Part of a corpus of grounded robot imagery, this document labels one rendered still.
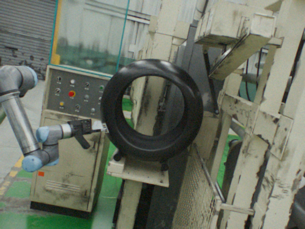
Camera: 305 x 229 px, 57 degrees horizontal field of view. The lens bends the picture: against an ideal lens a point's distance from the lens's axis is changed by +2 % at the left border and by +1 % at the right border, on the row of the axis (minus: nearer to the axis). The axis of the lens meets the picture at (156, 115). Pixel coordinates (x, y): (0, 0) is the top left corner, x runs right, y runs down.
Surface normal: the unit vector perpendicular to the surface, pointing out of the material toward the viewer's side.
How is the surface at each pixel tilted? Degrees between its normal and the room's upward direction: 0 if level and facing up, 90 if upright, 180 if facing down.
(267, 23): 72
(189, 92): 82
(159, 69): 79
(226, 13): 90
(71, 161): 92
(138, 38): 90
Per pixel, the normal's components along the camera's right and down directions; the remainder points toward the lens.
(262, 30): 0.05, -0.12
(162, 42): -0.02, 0.18
